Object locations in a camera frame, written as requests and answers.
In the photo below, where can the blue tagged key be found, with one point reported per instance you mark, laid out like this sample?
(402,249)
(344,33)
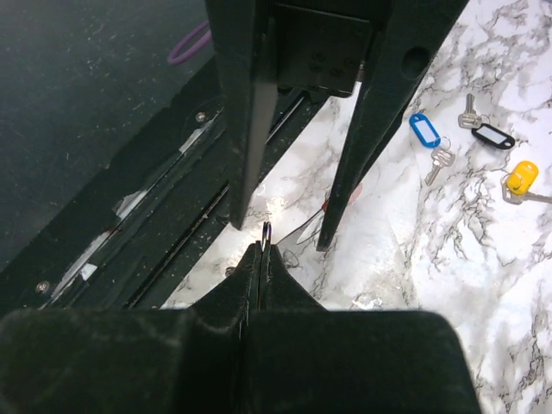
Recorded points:
(266,236)

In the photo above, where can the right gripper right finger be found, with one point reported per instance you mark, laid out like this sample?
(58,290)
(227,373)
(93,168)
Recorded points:
(320,361)

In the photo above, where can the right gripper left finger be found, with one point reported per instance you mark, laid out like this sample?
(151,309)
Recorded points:
(132,361)

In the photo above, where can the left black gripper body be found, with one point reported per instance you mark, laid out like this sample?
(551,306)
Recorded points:
(316,46)

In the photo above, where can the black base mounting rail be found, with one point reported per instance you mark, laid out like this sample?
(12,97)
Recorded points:
(163,195)

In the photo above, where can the metal key organizer red handle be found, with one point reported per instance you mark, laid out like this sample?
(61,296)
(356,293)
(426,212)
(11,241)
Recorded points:
(291,244)

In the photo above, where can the key with blue tag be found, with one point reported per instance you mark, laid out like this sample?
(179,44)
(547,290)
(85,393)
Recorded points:
(440,146)

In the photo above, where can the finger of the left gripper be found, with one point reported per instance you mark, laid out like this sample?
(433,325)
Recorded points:
(399,56)
(243,34)

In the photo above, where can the key with yellow tag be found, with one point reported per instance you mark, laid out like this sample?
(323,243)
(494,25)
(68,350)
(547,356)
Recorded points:
(516,184)

